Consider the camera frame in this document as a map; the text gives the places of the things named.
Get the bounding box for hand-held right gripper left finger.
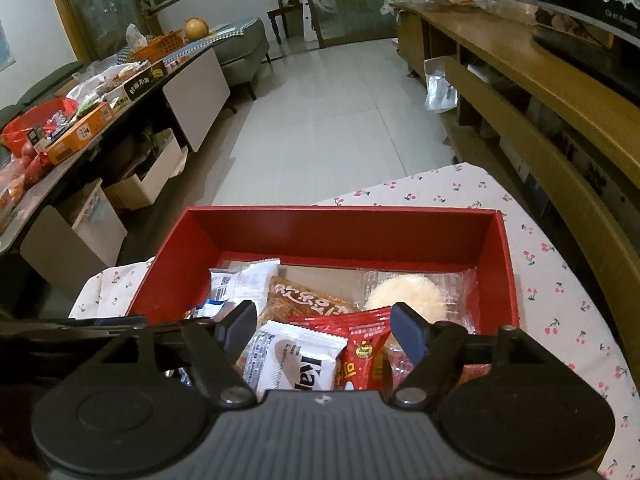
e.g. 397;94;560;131
82;300;258;408

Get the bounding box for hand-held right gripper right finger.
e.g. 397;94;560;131
387;302;551;408

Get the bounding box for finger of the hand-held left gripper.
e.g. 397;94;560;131
55;315;151;337

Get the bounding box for red chips bag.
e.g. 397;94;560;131
289;305;393;392

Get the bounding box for white black print snack packet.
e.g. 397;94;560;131
241;321;348;397

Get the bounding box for brown snack packet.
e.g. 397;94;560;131
239;276;362;376

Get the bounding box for red cardboard box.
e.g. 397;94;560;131
125;206;521;395

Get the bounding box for round cake in clear wrap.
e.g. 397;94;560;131
357;269;478;335

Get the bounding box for white storage box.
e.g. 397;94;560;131
102;130;189;211
70;180;129;254

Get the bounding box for red mesh fruit bag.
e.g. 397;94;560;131
0;147;54;212

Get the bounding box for orange carton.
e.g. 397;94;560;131
45;102;114;166

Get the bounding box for red plastic bag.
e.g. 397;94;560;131
2;99;81;152

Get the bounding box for dark coffee table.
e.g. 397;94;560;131
0;35;238;306

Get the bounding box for silver foil bag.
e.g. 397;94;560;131
424;57;459;114

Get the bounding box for black carton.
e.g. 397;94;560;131
122;62;169;104

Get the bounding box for grey sofa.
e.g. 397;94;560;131
0;60;86;127

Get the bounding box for grey ottoman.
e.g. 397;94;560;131
200;17;271;102

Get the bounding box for orange plastic basket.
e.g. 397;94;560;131
134;30;185;64

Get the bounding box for white plastic bag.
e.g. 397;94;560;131
125;23;149;49

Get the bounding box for wooden TV cabinet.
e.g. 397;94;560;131
390;0;640;343

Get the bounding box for blue patterned cloth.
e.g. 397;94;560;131
205;16;264;41

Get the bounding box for yellow pomelo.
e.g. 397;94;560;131
184;17;210;41

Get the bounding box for glass sliding door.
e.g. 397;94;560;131
297;0;399;49

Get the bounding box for black television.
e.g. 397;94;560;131
500;0;640;77

